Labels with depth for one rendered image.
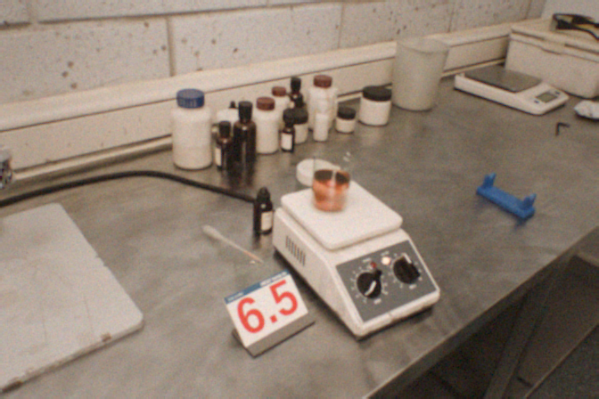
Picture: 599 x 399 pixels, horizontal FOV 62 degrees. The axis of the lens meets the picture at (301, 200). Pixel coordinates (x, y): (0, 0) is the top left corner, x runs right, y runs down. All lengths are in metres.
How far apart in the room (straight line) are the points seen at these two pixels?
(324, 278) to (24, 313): 0.34
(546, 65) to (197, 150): 1.11
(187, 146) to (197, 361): 0.43
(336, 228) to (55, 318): 0.33
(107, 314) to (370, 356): 0.30
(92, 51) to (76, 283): 0.43
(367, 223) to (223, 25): 0.57
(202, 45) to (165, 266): 0.50
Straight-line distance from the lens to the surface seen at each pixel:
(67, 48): 0.93
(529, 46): 1.67
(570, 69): 1.63
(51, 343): 0.60
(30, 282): 0.69
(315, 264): 0.61
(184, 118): 0.86
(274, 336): 0.58
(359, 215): 0.64
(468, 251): 0.78
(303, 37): 1.18
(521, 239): 0.85
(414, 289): 0.62
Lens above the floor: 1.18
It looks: 32 degrees down
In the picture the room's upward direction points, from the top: 5 degrees clockwise
